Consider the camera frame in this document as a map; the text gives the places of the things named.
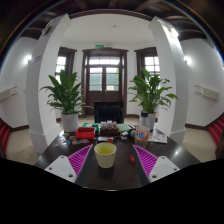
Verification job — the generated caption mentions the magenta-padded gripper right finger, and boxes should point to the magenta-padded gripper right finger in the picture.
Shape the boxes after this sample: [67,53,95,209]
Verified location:
[131,144,181,186]

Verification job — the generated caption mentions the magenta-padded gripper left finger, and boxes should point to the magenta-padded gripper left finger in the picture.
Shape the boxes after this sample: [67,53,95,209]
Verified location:
[44,143,94,184]

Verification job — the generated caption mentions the orange drink plastic bottle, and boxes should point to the orange drink plastic bottle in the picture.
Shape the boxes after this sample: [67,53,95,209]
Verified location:
[134,111,151,149]

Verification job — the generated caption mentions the red plastic box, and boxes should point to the red plastic box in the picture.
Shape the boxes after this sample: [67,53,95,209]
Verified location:
[74,126,97,140]

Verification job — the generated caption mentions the pale yellow cup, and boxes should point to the pale yellow cup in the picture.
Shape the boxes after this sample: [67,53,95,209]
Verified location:
[93,142,118,169]

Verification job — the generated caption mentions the potted green plant white pot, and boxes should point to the potted green plant white pot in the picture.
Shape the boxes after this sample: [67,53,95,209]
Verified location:
[39,69,86,133]
[127,67,179,131]

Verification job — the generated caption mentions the flat green box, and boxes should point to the flat green box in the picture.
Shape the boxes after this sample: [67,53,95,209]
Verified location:
[82,122,100,129]

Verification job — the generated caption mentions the green folded cloth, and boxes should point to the green folded cloth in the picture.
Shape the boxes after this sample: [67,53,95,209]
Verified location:
[117,123,132,133]

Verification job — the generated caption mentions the tray of small jars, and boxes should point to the tray of small jars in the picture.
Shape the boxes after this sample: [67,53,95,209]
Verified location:
[99,120,120,136]

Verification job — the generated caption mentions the black chair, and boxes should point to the black chair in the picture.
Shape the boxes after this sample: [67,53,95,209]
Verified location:
[93,100,125,124]

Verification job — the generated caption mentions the red carpeted stairs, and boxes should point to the red carpeted stairs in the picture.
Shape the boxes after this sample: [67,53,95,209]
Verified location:
[208,114,224,148]
[0,118,11,154]

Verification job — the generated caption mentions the dark wooden double door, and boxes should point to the dark wooden double door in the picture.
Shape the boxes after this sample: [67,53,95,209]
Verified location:
[81,47,129,116]

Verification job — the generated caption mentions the white wall radiator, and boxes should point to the white wall radiator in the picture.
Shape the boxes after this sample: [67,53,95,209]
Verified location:
[194,84,221,101]
[0,86,18,101]

